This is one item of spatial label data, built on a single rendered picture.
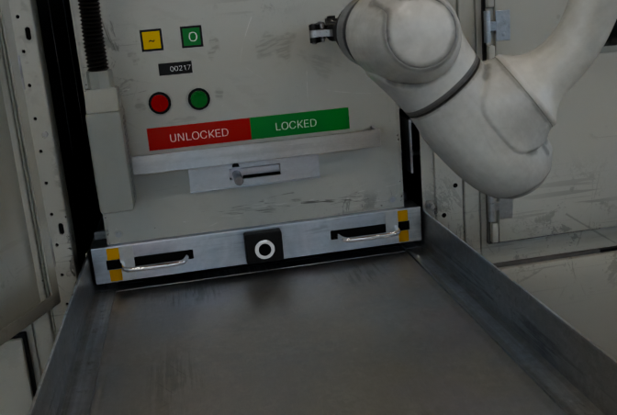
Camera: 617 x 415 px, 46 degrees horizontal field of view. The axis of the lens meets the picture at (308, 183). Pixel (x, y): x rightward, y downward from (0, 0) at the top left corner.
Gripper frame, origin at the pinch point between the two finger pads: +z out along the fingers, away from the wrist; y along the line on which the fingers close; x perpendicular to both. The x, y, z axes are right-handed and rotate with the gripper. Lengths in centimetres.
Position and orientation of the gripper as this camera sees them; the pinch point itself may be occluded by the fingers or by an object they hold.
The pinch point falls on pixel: (334, 28)
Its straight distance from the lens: 113.3
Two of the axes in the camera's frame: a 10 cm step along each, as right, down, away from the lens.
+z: -1.8, -2.2, 9.6
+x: -0.8, -9.7, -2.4
